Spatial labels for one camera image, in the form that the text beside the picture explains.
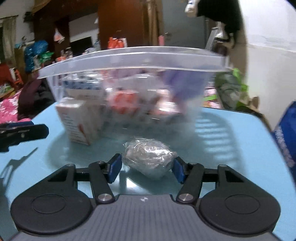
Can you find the green patterned bag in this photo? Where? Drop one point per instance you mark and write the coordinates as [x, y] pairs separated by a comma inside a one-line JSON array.
[[230, 88]]

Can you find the blue shopping bag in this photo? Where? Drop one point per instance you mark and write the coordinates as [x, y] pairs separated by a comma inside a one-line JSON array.
[[285, 136]]

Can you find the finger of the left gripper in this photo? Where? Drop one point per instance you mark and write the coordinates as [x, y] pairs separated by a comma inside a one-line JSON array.
[[12, 134]]

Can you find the dark red wooden wardrobe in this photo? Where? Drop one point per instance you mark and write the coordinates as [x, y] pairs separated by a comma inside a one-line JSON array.
[[60, 23]]

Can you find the clear plastic basket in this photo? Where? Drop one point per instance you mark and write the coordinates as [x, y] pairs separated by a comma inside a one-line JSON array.
[[127, 84]]

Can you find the black television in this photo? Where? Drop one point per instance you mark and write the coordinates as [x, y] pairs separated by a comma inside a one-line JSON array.
[[78, 47]]

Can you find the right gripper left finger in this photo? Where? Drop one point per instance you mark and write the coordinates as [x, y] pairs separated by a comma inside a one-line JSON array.
[[102, 174]]

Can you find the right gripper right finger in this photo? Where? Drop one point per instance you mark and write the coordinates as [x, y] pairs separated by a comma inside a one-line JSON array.
[[190, 176]]

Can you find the dark maroon clothes pile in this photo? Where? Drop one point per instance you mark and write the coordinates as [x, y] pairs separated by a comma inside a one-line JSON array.
[[35, 97]]

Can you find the white red carton box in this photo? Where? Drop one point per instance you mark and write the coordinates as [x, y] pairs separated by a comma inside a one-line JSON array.
[[82, 119]]

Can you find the white black hanging jacket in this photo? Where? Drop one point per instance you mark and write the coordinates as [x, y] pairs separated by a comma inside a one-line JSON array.
[[226, 12]]

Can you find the pink floral bedding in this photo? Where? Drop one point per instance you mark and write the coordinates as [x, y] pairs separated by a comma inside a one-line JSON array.
[[9, 110]]

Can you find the grey door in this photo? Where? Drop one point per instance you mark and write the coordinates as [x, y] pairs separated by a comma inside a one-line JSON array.
[[180, 30]]

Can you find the purple clear packet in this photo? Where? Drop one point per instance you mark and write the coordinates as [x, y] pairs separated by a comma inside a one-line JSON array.
[[186, 85]]

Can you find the red white hanging bag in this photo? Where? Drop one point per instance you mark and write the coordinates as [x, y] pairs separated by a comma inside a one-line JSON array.
[[114, 43]]

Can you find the blue table mat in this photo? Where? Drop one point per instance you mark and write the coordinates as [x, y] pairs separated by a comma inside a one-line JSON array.
[[238, 140]]

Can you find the blue plastic bag pile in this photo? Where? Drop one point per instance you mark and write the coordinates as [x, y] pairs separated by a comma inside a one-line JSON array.
[[33, 50]]

